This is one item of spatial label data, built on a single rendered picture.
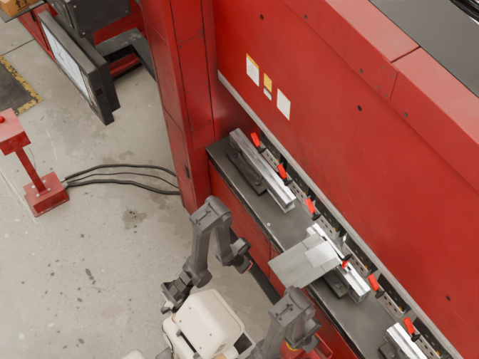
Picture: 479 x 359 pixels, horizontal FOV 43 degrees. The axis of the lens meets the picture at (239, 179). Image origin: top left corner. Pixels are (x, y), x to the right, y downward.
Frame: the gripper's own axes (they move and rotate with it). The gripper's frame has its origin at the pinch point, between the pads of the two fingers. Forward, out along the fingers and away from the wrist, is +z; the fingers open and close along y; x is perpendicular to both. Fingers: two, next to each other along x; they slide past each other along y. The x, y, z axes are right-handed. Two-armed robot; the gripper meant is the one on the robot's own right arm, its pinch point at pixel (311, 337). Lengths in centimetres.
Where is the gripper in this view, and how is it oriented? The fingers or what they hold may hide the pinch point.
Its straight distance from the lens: 256.6
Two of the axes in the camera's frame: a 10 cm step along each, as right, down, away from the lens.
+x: -6.9, 7.2, 1.1
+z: 3.8, 2.3, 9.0
